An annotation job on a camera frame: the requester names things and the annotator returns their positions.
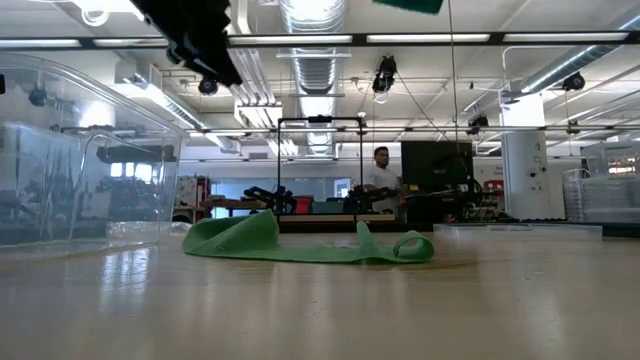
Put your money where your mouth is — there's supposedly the green elastic bandage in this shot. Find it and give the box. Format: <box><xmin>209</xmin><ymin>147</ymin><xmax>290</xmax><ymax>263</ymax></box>
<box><xmin>181</xmin><ymin>208</ymin><xmax>435</xmax><ymax>266</ymax></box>

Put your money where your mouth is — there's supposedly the black overhead light bar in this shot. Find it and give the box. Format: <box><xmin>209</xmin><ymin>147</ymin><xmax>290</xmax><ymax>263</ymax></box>
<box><xmin>0</xmin><ymin>30</ymin><xmax>640</xmax><ymax>50</ymax></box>

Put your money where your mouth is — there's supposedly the clear plastic bag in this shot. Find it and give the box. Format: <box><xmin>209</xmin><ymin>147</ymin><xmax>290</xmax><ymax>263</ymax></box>
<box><xmin>107</xmin><ymin>219</ymin><xmax>192</xmax><ymax>242</ymax></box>

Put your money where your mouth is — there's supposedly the distant black station frame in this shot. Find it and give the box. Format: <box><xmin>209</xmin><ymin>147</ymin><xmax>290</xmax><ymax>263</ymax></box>
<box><xmin>276</xmin><ymin>115</ymin><xmax>365</xmax><ymax>221</ymax></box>

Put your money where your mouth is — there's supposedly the black monitor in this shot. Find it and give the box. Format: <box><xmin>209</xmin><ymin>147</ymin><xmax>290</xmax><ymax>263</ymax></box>
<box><xmin>400</xmin><ymin>140</ymin><xmax>475</xmax><ymax>189</ymax></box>

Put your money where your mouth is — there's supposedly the clear plastic container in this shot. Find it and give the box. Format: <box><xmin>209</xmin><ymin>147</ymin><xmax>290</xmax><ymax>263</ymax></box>
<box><xmin>0</xmin><ymin>52</ymin><xmax>190</xmax><ymax>261</ymax></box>

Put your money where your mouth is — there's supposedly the white round pillar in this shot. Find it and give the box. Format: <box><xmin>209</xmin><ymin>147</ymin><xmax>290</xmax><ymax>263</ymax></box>
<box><xmin>501</xmin><ymin>94</ymin><xmax>551</xmax><ymax>221</ymax></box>

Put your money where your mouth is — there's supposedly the thin hanging cable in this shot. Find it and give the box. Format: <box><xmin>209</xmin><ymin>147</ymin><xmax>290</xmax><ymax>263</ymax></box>
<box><xmin>446</xmin><ymin>0</ymin><xmax>460</xmax><ymax>151</ymax></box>

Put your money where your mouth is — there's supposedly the teal elastic bandage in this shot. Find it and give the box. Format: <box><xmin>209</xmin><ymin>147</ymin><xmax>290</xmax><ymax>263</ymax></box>
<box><xmin>372</xmin><ymin>0</ymin><xmax>445</xmax><ymax>15</ymax></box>

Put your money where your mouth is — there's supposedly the silver ceiling duct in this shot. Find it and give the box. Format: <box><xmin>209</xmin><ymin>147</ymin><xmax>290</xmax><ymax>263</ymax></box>
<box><xmin>277</xmin><ymin>0</ymin><xmax>349</xmax><ymax>156</ymax></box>
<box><xmin>519</xmin><ymin>14</ymin><xmax>640</xmax><ymax>96</ymax></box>

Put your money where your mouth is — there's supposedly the wooden table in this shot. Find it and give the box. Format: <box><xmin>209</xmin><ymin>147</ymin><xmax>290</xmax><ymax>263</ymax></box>
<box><xmin>199</xmin><ymin>197</ymin><xmax>266</xmax><ymax>219</ymax></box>

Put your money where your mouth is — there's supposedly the person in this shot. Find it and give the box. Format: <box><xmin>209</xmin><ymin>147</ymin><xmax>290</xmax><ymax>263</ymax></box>
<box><xmin>367</xmin><ymin>146</ymin><xmax>404</xmax><ymax>214</ymax></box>

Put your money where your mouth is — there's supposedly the stack of clear lids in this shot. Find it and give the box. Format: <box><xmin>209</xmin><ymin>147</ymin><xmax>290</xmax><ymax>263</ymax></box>
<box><xmin>562</xmin><ymin>168</ymin><xmax>591</xmax><ymax>221</ymax></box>

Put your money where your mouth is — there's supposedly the stack of clear containers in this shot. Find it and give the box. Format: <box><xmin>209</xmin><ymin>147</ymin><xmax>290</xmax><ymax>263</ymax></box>
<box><xmin>579</xmin><ymin>142</ymin><xmax>640</xmax><ymax>224</ymax></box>

